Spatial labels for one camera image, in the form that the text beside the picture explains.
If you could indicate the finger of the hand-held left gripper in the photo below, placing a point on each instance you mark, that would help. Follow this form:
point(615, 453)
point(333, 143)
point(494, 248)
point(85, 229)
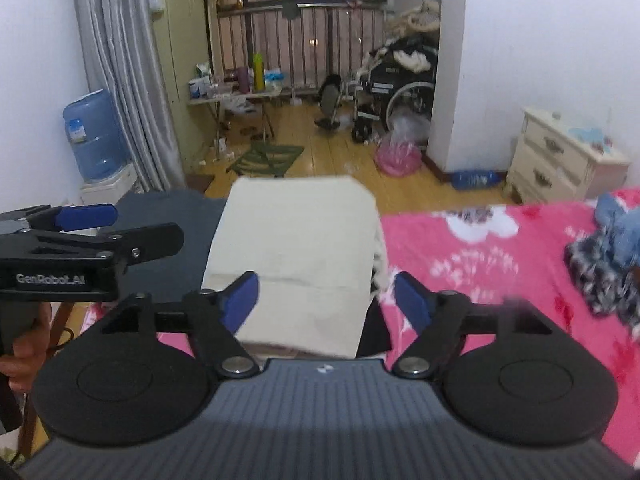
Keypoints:
point(150, 240)
point(85, 216)

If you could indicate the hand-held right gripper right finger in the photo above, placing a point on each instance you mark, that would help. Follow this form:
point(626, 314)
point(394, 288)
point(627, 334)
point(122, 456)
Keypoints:
point(412, 305)

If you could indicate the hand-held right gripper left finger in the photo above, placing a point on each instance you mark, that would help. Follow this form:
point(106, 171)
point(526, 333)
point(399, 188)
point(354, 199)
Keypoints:
point(240, 305)

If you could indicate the cream zip jacket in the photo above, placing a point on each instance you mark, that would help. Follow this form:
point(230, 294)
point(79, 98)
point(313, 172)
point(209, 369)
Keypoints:
point(295, 240)

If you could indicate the beige clothes heap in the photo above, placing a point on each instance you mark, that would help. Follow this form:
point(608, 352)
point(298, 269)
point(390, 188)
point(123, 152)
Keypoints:
point(415, 20)

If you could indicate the person's left hand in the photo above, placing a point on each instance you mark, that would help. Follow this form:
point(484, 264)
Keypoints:
point(30, 355)

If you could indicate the white water dispenser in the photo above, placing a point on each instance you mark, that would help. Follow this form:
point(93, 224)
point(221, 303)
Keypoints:
point(107, 190)

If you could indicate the dark folded garment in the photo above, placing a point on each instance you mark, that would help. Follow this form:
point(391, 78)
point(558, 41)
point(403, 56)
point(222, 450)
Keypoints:
point(170, 210)

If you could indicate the black cloth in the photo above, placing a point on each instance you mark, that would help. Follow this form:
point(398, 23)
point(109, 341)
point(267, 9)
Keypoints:
point(375, 335)

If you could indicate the blue water jug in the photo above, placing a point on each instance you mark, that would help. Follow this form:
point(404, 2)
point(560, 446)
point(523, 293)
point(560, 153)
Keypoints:
point(92, 135)

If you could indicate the blue plastic bottle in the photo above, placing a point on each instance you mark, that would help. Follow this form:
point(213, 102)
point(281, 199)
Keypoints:
point(475, 178)

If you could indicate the pink plastic bag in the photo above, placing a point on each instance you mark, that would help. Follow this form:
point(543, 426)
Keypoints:
point(400, 160)

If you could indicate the blue white box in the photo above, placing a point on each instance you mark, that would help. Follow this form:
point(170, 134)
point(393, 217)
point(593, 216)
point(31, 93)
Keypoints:
point(197, 89)

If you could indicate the grey curtain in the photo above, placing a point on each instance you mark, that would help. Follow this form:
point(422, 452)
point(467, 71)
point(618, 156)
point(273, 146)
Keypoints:
point(125, 60)

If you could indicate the folding table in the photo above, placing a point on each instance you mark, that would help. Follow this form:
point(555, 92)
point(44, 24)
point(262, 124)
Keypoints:
point(235, 96)

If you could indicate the dark plaid shirt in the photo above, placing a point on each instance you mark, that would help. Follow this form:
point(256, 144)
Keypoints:
point(595, 280)

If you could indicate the purple bottle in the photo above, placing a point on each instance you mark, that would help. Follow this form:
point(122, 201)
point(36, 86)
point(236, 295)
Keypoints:
point(243, 80)

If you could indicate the green bottle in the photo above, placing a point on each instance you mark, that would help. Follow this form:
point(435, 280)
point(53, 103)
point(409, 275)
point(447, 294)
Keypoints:
point(258, 72)

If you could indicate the cream nightstand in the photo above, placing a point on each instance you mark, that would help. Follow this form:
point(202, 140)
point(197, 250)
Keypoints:
point(550, 160)

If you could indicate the blue denim jeans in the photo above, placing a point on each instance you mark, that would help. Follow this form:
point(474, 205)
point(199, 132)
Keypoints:
point(620, 230)

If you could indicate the wheelchair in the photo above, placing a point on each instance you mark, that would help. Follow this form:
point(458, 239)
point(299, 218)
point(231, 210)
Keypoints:
point(395, 85)

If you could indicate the metal balcony railing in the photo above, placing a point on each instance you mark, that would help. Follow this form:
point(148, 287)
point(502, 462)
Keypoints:
point(300, 35)

